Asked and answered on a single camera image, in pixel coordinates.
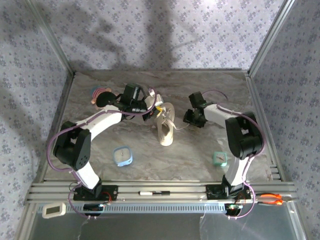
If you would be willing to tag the teal square alarm clock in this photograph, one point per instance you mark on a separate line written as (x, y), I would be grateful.
(220, 159)

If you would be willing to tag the aluminium frame post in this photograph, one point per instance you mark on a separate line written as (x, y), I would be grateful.
(53, 40)
(270, 37)

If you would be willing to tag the white shoelace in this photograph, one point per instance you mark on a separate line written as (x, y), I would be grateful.
(178, 128)

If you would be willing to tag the blue square container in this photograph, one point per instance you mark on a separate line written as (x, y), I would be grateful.
(122, 156)

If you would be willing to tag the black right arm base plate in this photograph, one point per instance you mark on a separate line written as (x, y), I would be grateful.
(215, 192)

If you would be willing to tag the left controller circuit board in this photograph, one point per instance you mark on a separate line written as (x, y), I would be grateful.
(93, 208)

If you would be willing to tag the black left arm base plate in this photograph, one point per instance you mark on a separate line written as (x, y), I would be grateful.
(111, 192)

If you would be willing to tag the aluminium mounting rail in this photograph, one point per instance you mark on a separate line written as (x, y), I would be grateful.
(175, 188)

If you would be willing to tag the white digital timer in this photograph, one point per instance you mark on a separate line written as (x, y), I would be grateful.
(53, 210)

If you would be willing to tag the controller circuit board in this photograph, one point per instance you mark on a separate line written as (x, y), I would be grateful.
(233, 207)
(93, 208)

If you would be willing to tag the right controller circuit board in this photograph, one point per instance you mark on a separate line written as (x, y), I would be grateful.
(233, 207)

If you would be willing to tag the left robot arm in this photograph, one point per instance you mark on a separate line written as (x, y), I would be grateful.
(100, 122)

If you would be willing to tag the plush doll with black hair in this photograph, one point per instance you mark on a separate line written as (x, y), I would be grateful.
(102, 98)

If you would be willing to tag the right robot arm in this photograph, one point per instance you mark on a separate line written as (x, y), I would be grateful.
(217, 115)

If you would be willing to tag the black and white marker pen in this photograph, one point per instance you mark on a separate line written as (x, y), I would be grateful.
(153, 193)

